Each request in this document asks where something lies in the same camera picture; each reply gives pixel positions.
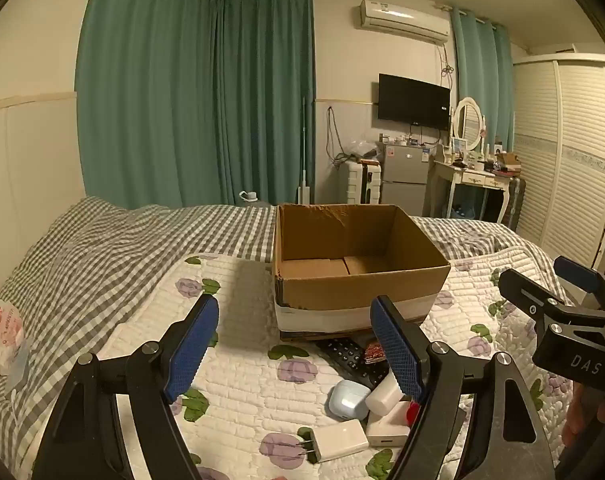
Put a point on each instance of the white dressing table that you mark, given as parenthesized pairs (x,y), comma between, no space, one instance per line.
(444,179)

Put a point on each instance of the person's hand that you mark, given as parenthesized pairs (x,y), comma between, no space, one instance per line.
(576,419)

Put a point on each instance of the clear water jug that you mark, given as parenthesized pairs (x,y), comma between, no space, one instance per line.
(248,197)

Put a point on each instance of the white ribbed suitcase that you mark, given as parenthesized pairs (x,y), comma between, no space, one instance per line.
(359,182)

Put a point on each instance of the small red snack packet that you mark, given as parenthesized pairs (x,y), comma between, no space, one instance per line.
(374,353)

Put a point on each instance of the white floral quilted mat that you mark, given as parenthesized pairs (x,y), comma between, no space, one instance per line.
(255,399)

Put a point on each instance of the black wall television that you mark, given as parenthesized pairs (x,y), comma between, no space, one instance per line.
(413,102)

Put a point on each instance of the dark suitcase by wardrobe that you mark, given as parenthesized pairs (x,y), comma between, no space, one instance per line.
(517,191)

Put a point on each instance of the white louvered wardrobe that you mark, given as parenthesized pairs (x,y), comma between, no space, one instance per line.
(559,137)

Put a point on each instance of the white tube red cap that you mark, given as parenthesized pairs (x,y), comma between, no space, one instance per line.
(386,397)

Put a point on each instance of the light blue earbuds case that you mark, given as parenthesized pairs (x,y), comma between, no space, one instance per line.
(347,400)

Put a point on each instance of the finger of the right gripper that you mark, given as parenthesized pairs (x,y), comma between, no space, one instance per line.
(537,302)
(589,283)

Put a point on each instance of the brown cardboard box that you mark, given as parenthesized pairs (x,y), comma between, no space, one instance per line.
(331,261)

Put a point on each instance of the white power bank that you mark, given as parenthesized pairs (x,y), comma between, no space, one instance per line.
(390,430)

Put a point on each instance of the silver mini fridge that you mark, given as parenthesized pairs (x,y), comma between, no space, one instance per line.
(404,177)

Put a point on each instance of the black remote control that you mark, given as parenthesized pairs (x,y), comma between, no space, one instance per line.
(348,358)

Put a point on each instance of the small green window curtain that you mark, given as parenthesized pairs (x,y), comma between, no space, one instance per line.
(485,72)

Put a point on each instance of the white oval vanity mirror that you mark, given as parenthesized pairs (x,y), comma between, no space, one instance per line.
(467,125)

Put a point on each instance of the white red plastic bag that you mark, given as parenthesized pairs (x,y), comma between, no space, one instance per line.
(13,344)

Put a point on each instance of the large green curtain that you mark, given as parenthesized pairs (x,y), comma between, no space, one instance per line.
(188,102)

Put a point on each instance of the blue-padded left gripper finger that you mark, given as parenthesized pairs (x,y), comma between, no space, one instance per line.
(83,438)

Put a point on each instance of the grey checked bed sheet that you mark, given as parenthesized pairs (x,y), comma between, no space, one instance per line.
(97,265)

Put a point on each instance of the white air conditioner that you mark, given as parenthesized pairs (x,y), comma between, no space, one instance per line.
(399,20)

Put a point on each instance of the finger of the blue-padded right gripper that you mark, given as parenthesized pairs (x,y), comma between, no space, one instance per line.
(505,438)

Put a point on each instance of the white USB wall charger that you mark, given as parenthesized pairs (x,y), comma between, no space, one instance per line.
(334,441)

